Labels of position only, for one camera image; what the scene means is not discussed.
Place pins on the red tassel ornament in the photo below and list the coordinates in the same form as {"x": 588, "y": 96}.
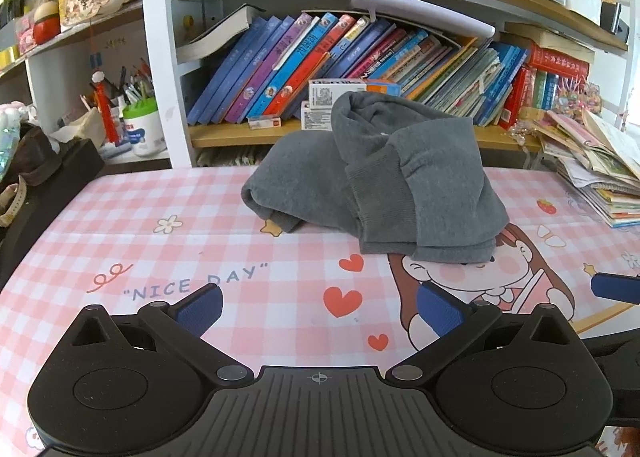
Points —
{"x": 104, "y": 107}

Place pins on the upper orange white box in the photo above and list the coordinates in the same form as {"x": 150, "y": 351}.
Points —
{"x": 323, "y": 93}

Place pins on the stack of magazines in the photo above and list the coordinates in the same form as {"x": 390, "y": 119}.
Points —
{"x": 599, "y": 160}

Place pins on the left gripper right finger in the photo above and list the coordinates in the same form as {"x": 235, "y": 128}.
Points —
{"x": 458, "y": 328}

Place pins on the small red white box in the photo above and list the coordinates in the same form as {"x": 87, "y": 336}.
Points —
{"x": 264, "y": 122}

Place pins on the orange white box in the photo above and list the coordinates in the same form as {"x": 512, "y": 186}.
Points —
{"x": 315, "y": 119}
{"x": 323, "y": 93}

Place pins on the grey sweatpants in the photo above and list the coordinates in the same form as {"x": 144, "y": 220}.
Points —
{"x": 401, "y": 177}

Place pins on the white flat lamp bar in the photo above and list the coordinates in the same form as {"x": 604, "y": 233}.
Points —
{"x": 431, "y": 15}

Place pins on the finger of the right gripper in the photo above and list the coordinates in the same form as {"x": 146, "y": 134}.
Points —
{"x": 621, "y": 288}

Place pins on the pink checkered cartoon tablecloth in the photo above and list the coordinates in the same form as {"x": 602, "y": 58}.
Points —
{"x": 309, "y": 298}

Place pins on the black case at left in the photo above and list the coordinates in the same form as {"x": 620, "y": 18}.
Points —
{"x": 41, "y": 180}

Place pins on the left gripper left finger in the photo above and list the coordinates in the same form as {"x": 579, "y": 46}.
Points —
{"x": 177, "y": 330}

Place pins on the lower orange white box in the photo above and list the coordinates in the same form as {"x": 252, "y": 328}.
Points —
{"x": 315, "y": 119}

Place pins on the row of leaning books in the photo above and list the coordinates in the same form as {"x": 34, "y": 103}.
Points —
{"x": 264, "y": 66}

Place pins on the white tub green lid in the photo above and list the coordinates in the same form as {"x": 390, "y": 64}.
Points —
{"x": 143, "y": 127}

